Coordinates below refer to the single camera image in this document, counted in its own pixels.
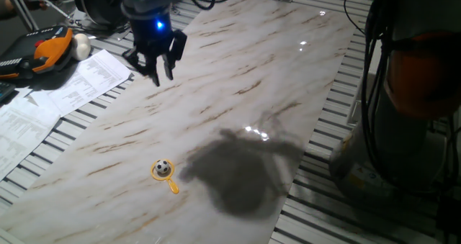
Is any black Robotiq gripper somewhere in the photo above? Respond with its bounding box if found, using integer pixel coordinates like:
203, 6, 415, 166
121, 1, 188, 88

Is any yellow plastic bubble ring wand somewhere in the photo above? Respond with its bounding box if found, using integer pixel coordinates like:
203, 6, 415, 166
150, 158, 180, 195

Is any small black white soccer ball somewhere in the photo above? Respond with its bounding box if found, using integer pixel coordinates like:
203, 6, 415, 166
155, 160, 171, 175

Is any white rounded plastic object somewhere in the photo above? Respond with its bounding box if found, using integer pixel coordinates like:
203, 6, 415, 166
71, 33, 91, 61

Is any black filament spool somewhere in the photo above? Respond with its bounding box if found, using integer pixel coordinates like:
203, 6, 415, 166
71, 0, 127, 26

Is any marble pattern board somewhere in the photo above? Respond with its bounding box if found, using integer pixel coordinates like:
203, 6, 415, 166
0, 0, 361, 244

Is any orange black teach pendant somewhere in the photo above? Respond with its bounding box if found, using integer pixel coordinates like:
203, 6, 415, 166
0, 25, 75, 80

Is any thin metal rod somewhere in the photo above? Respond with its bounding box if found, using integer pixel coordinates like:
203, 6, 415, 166
39, 0, 83, 26

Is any grey slanted metal bar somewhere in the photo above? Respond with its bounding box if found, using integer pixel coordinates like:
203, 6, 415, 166
3, 0, 39, 32

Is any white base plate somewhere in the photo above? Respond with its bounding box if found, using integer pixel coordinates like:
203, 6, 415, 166
347, 62, 375, 126

